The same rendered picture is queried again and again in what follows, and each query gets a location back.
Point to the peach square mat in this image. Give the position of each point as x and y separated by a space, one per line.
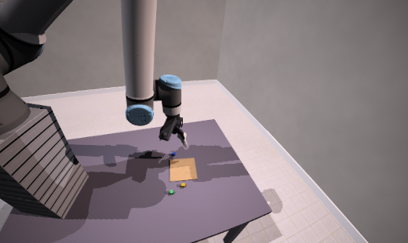
182 169

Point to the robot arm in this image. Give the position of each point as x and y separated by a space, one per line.
24 22

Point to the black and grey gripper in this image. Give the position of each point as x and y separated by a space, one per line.
176 130

